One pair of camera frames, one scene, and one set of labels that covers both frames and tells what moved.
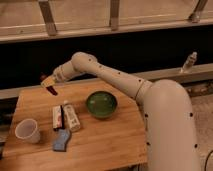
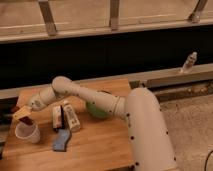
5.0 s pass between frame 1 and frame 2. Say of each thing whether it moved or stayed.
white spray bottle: stayed
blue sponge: stayed
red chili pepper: moved
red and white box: stayed
